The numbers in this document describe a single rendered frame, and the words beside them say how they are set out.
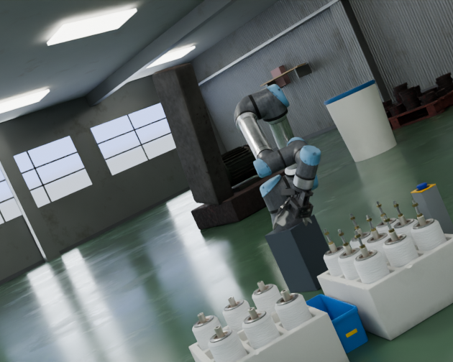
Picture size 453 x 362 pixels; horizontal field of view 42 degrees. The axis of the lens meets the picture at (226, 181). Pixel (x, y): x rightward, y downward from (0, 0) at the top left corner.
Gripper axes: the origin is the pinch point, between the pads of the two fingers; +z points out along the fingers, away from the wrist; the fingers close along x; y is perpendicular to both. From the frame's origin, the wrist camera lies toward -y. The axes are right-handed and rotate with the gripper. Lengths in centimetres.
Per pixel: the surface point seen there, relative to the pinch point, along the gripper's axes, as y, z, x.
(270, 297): 30.7, 6.3, -23.0
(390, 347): 67, 0, -2
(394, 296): 57, -11, 4
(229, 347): 52, 3, -49
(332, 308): 35.7, 11.6, 1.0
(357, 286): 48.1, -9.2, -3.5
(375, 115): -274, 76, 275
